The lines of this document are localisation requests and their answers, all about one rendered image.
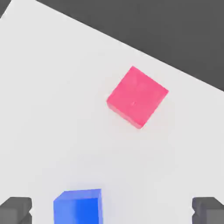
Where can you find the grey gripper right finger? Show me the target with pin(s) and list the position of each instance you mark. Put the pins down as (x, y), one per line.
(210, 210)

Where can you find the small pink cube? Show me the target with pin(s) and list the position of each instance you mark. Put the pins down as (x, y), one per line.
(137, 96)

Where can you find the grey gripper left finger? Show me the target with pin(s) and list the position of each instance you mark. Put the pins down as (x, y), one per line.
(14, 210)

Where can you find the small blue cube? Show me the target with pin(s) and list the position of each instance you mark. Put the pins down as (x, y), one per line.
(77, 208)

